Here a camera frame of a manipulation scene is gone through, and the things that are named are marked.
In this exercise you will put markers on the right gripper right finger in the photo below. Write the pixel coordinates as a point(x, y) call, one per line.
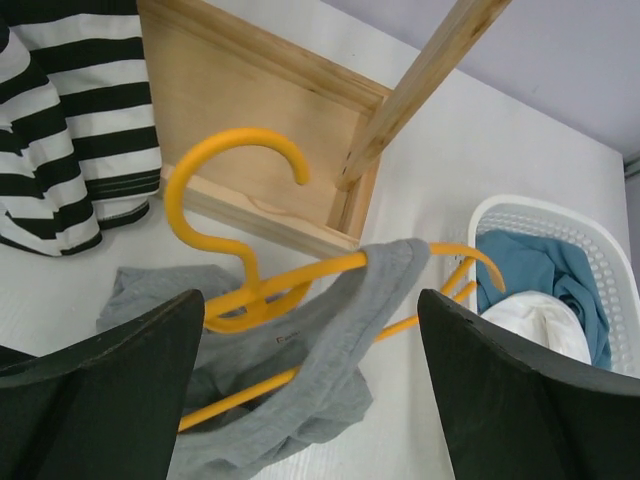
point(511, 409)

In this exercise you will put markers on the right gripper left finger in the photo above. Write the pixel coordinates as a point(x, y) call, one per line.
point(107, 407)

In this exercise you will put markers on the grey tank top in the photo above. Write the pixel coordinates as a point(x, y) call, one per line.
point(324, 340)

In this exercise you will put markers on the yellow plastic hanger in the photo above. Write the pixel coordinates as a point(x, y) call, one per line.
point(254, 292)

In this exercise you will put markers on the black white striped tank top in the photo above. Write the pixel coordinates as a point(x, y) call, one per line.
point(79, 148)

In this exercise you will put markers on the white garment in basket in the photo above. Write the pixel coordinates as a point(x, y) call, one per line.
point(544, 320)

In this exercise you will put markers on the teal-blue garment in basket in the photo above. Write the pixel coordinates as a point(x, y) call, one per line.
point(552, 267)

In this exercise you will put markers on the white plastic laundry basket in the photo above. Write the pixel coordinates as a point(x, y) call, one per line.
point(610, 267)

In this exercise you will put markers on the wooden clothes rack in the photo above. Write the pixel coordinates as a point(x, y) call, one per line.
point(211, 71)

